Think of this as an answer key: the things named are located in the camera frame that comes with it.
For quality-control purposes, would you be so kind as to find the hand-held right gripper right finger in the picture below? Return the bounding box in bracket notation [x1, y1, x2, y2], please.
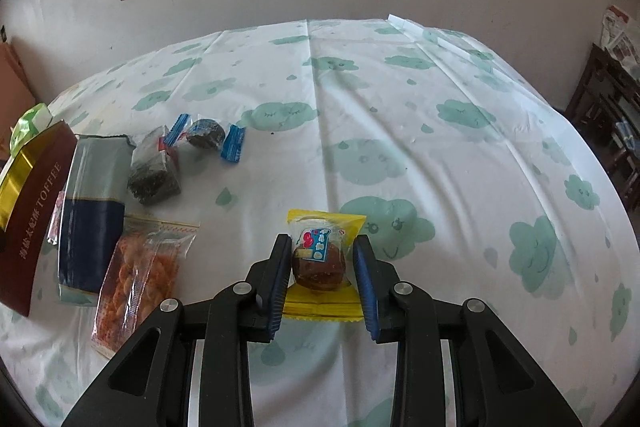
[352, 234, 583, 427]

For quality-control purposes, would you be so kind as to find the clear orange snack packet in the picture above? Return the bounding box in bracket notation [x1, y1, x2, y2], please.
[91, 214, 201, 358]

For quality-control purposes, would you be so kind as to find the green carton box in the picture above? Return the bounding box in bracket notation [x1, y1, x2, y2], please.
[10, 104, 56, 152]

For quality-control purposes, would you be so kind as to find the blue round dark snack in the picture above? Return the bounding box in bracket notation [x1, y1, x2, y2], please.
[185, 114, 248, 164]

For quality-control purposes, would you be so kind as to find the silver and blue foil packet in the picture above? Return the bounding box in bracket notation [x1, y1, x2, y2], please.
[56, 134, 135, 308]

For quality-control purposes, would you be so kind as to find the stack of printed papers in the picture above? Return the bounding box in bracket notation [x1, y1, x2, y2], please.
[597, 4, 640, 68]

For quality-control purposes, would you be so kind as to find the small clear red-edged packet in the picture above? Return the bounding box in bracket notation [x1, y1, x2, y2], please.
[46, 189, 67, 250]

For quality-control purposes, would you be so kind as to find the maroon and gold tin box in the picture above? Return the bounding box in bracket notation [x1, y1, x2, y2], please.
[0, 119, 78, 318]

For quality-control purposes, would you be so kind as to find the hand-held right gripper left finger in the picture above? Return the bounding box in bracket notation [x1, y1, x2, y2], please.
[62, 233, 293, 427]

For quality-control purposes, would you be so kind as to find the dark block snack packet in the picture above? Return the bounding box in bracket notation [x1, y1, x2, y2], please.
[127, 114, 193, 206]

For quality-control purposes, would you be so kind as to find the dark wooden furniture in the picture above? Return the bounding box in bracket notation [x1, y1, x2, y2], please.
[565, 42, 640, 208]

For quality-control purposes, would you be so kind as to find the cloud printed tablecloth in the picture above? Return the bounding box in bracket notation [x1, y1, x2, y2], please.
[0, 14, 636, 427]

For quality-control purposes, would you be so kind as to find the yellow cake packet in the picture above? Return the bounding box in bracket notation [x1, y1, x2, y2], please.
[284, 208, 367, 323]

